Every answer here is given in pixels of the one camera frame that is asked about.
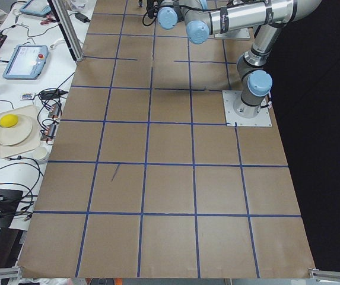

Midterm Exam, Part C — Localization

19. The white paper cup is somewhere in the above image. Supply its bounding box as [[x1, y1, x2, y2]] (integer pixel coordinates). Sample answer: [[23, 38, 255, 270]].
[[32, 147, 50, 164]]

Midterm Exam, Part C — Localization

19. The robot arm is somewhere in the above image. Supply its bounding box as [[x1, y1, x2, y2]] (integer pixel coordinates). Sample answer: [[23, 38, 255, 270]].
[[146, 0, 320, 88], [146, 0, 208, 19]]

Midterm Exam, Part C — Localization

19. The blue teach pendant near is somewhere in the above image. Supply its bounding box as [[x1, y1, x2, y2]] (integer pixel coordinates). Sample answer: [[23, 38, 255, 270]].
[[3, 45, 49, 80]]

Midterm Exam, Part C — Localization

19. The beige round plate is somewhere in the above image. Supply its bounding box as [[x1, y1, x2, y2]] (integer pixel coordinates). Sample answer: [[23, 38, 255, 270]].
[[0, 115, 33, 145]]

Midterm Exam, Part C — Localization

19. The blue teach pendant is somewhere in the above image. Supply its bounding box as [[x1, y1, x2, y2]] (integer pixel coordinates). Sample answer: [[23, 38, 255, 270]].
[[3, 45, 49, 80], [20, 0, 51, 17]]

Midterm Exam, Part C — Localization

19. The blue teach pendant far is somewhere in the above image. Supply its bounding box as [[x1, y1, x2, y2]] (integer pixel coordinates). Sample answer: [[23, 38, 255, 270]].
[[20, 0, 51, 17]]

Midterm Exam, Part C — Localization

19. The black power adapter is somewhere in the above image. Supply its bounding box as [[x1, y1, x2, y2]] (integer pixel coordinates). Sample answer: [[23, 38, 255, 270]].
[[74, 12, 90, 23]]

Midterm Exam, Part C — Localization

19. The beige square tray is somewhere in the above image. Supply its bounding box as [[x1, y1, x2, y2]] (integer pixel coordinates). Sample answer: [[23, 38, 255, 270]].
[[0, 104, 40, 158]]

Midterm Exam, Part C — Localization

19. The aluminium frame post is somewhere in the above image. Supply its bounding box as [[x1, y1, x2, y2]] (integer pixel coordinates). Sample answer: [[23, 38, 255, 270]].
[[48, 0, 84, 62]]

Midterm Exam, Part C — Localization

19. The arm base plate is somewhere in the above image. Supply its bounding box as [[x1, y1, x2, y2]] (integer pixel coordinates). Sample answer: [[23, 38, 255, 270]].
[[222, 90, 272, 127], [214, 28, 250, 40]]

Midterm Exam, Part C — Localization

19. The yellow lemon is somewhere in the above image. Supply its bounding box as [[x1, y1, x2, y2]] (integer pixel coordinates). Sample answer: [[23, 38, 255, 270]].
[[0, 114, 18, 128]]

